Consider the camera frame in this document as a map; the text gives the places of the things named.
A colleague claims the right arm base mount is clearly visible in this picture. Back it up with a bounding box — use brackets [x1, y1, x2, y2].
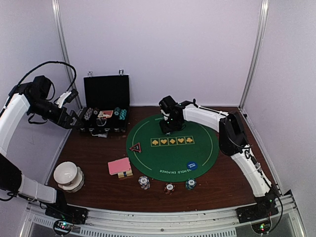
[236, 204, 279, 224]

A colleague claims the red triangular all-in marker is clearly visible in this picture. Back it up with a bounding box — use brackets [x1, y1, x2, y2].
[129, 142, 142, 153]

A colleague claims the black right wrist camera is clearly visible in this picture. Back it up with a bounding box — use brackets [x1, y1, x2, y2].
[158, 95, 177, 114]

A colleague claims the blue green 50 chip stack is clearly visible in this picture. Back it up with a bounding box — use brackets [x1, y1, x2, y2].
[185, 178, 197, 190]

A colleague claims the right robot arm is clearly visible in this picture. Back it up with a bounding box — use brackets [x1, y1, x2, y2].
[159, 96, 276, 218]

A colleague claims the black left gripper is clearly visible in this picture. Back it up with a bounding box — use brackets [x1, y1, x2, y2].
[28, 97, 83, 129]

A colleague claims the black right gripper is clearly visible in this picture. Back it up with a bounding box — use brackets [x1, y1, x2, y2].
[159, 116, 183, 134]

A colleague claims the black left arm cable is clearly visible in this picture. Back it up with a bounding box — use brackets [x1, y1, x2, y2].
[14, 61, 77, 99]

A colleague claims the teal blue chip row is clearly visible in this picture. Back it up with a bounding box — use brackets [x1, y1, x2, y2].
[119, 109, 127, 120]

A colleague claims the clear acrylic dealer button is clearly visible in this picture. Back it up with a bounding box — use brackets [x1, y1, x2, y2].
[96, 118, 107, 126]

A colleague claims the black poker chip case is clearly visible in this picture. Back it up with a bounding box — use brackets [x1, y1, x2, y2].
[79, 73, 130, 137]

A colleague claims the green round poker mat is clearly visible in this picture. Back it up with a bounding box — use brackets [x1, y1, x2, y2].
[126, 115, 219, 182]

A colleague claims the blue green 50 chip row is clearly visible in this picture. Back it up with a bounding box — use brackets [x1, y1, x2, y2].
[114, 107, 121, 116]

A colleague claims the blue beige 10 chip row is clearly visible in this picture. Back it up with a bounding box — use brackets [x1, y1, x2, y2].
[83, 108, 94, 121]

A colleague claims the boxed red card deck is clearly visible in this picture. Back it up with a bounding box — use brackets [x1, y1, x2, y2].
[98, 110, 113, 118]

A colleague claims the white bowl stack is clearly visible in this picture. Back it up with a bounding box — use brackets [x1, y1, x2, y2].
[53, 161, 84, 193]

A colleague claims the aluminium front rail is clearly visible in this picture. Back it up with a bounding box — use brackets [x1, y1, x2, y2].
[17, 194, 307, 237]

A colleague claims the blue small blind button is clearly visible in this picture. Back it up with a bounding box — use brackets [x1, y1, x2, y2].
[187, 161, 198, 170]

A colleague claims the red card deck in holder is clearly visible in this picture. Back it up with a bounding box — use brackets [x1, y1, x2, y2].
[108, 157, 133, 179]

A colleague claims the blue beige 10 chip stack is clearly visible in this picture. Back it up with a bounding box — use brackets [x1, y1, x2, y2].
[138, 176, 151, 190]

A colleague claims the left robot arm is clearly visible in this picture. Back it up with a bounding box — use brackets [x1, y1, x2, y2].
[0, 76, 83, 219]

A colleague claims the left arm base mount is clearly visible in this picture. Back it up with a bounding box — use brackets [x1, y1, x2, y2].
[45, 206, 88, 225]

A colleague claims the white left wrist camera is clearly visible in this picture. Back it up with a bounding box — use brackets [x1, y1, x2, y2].
[54, 89, 79, 108]

